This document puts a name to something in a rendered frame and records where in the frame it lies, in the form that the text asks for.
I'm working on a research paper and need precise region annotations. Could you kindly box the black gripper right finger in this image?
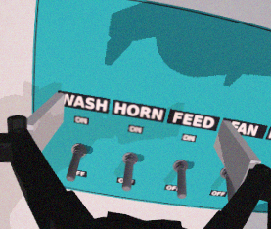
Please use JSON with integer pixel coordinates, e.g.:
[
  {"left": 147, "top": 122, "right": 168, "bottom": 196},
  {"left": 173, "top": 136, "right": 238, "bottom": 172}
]
[{"left": 203, "top": 120, "right": 271, "bottom": 229}]

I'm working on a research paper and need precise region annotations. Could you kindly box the teal switch console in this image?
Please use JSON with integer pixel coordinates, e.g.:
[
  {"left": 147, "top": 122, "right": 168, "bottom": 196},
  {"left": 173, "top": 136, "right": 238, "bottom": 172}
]
[{"left": 32, "top": 0, "right": 271, "bottom": 210}]

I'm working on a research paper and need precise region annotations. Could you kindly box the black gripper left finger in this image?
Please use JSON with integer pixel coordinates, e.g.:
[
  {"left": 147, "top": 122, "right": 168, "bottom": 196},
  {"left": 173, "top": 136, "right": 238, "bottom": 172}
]
[{"left": 0, "top": 92, "right": 102, "bottom": 229}]

